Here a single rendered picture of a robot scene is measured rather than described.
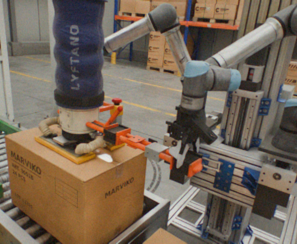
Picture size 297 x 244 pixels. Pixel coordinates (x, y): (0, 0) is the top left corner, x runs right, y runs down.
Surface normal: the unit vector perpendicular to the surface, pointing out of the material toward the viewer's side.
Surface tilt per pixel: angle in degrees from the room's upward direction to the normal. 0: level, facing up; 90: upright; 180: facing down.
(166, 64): 90
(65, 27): 77
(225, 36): 90
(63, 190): 90
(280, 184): 90
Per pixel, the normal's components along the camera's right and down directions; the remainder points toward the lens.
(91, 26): 0.67, 0.16
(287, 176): -0.54, 0.25
